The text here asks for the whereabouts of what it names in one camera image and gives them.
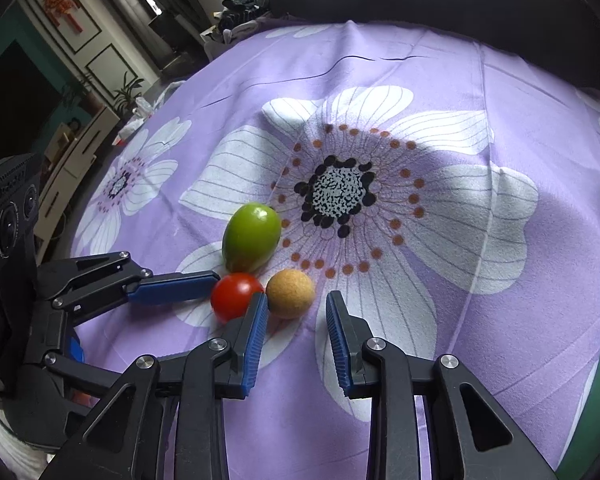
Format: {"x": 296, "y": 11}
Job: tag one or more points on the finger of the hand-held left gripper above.
{"x": 80, "y": 371}
{"x": 180, "y": 285}

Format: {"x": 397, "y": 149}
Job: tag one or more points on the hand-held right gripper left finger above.
{"x": 252, "y": 345}

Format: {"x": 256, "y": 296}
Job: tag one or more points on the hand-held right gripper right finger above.
{"x": 336, "y": 345}

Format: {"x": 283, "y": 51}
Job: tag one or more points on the red tomato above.
{"x": 232, "y": 302}

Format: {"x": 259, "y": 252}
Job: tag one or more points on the tan round longan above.
{"x": 290, "y": 292}

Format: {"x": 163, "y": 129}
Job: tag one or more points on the green round fruit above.
{"x": 250, "y": 235}

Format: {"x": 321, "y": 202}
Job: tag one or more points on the green plastic basin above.
{"x": 595, "y": 410}

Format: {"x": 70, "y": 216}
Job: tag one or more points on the white fluffy cloth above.
{"x": 0, "y": 432}

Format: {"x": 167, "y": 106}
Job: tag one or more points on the white cabinet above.
{"x": 70, "y": 160}

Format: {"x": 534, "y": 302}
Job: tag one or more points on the red and white packet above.
{"x": 132, "y": 125}

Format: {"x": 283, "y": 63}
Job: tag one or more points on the purple floral bedsheet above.
{"x": 480, "y": 260}

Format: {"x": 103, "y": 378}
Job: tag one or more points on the green potted plant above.
{"x": 127, "y": 92}

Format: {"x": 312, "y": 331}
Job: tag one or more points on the pile of dark clothes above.
{"x": 237, "y": 12}

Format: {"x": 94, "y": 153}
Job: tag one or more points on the empty wall frame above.
{"x": 107, "y": 67}

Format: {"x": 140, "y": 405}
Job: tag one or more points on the framed red wall picture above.
{"x": 60, "y": 5}

